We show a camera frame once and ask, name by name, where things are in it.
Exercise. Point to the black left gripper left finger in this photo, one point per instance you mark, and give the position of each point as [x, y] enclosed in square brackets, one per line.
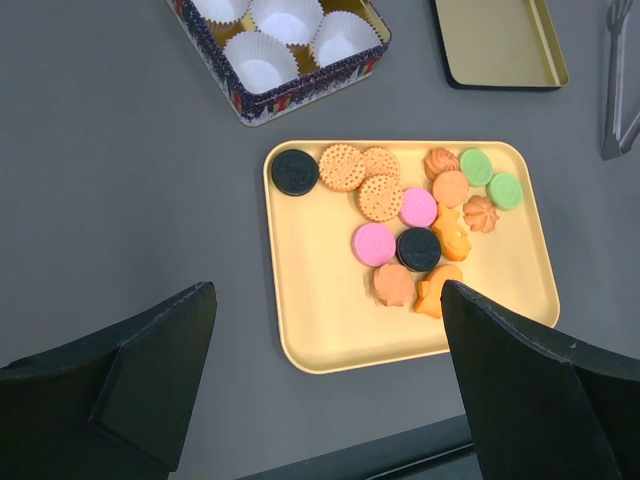
[115, 404]

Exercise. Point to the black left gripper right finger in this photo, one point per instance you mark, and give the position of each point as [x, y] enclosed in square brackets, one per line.
[540, 404]

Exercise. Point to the orange fish shaped cookie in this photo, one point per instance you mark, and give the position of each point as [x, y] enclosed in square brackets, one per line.
[430, 289]

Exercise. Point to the orange star cookie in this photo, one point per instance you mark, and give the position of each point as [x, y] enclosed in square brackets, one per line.
[453, 238]

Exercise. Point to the orange scalloped round cookie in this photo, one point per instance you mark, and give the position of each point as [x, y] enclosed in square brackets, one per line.
[393, 284]

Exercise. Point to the black sandwich cookie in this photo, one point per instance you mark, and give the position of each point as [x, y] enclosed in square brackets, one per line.
[418, 249]

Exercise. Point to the tan round biscuit front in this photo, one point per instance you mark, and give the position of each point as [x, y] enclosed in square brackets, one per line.
[380, 198]

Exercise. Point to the orange swirl cookie right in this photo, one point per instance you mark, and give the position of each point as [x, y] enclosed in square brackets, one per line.
[480, 214]

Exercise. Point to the orange swirl cookie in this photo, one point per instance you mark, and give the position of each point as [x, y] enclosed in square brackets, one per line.
[438, 161]
[480, 214]

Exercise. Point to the green cookie right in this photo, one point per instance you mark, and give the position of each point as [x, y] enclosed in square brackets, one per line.
[505, 191]

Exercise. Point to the green cookie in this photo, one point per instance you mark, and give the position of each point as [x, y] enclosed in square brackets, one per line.
[476, 166]
[505, 191]

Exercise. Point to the yellow plastic tray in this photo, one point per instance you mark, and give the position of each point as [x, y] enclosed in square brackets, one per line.
[329, 318]

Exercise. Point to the pink sandwich cookie lower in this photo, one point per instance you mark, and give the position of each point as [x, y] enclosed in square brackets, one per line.
[373, 244]

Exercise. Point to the pink sandwich cookie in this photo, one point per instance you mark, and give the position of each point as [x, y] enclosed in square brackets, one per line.
[419, 208]
[373, 244]

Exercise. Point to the pink sandwich cookie upper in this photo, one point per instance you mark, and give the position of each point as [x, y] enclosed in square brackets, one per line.
[419, 208]

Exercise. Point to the orange round flower cookie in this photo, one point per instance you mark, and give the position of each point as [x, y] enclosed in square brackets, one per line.
[450, 188]

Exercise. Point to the green cookie upper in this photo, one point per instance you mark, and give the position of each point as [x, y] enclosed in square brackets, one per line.
[476, 166]

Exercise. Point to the orange swirl cookie upper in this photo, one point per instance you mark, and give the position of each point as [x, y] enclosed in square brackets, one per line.
[438, 161]

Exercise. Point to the black sandwich cookie corner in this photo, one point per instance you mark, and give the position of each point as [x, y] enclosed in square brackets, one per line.
[294, 172]

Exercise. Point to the tan round biscuit behind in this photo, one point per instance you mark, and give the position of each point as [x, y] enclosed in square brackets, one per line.
[379, 161]

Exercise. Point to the tan round patterned biscuit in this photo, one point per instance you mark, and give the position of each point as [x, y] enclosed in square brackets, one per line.
[342, 167]

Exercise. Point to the gold tin lid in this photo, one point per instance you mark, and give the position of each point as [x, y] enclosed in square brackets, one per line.
[499, 45]

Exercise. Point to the white paper cup front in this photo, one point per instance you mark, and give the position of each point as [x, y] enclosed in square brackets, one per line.
[261, 62]

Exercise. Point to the white paper cup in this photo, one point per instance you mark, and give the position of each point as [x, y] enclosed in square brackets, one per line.
[341, 35]
[261, 62]
[292, 22]
[222, 15]

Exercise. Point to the decorated cookie tin box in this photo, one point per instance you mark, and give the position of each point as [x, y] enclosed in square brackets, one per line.
[314, 83]

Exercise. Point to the white paper cup back left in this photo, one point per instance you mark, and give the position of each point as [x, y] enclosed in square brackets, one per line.
[222, 15]

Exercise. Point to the white paper cup centre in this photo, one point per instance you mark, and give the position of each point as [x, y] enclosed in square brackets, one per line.
[292, 22]

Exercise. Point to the white paper cup right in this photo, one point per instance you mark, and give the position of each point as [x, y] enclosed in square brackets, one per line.
[341, 35]

